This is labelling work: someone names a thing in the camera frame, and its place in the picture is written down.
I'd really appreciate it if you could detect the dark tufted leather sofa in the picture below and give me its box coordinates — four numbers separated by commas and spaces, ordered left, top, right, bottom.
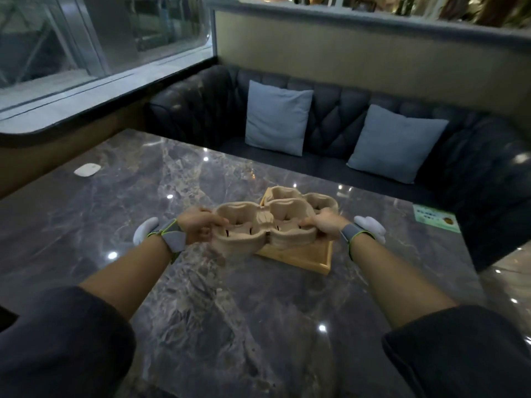
144, 64, 531, 273

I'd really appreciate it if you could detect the glass window pane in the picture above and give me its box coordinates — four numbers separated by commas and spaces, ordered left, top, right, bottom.
0, 0, 213, 113

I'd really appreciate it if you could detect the grey wristband with green trim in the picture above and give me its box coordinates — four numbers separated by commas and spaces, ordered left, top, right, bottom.
339, 222, 371, 262
148, 218, 188, 261

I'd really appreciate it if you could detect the beige pulp cup carrier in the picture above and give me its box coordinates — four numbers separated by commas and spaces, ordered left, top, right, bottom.
210, 200, 321, 262
265, 186, 339, 217

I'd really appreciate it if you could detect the person's left forearm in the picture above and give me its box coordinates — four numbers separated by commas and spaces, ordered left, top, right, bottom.
78, 234, 176, 320

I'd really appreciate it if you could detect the dark grey right sleeve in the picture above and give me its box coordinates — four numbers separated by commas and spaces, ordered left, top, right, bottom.
382, 304, 531, 398

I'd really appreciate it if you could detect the light blue cushion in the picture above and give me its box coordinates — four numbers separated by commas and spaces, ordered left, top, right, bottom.
244, 80, 314, 157
346, 104, 450, 185

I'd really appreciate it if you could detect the dark grey left sleeve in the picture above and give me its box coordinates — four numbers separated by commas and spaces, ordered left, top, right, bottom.
0, 285, 137, 398

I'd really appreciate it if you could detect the white wrist tracker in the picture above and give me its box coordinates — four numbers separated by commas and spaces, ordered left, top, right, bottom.
353, 215, 387, 245
132, 216, 161, 246

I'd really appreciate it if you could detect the square wooden tray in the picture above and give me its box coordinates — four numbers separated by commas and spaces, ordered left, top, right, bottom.
254, 186, 336, 275

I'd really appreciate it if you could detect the person's right hand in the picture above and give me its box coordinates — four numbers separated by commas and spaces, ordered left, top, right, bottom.
299, 207, 352, 242

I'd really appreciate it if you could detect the dark grey sleeve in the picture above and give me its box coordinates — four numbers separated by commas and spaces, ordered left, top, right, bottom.
382, 304, 531, 398
0, 285, 137, 398

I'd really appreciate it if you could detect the person's right forearm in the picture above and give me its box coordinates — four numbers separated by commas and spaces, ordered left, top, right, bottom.
350, 234, 458, 330

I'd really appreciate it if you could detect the person's left hand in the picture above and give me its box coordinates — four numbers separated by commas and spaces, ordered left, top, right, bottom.
178, 206, 230, 246

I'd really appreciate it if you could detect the green table sticker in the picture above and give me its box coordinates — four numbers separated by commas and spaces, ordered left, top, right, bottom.
412, 204, 462, 234

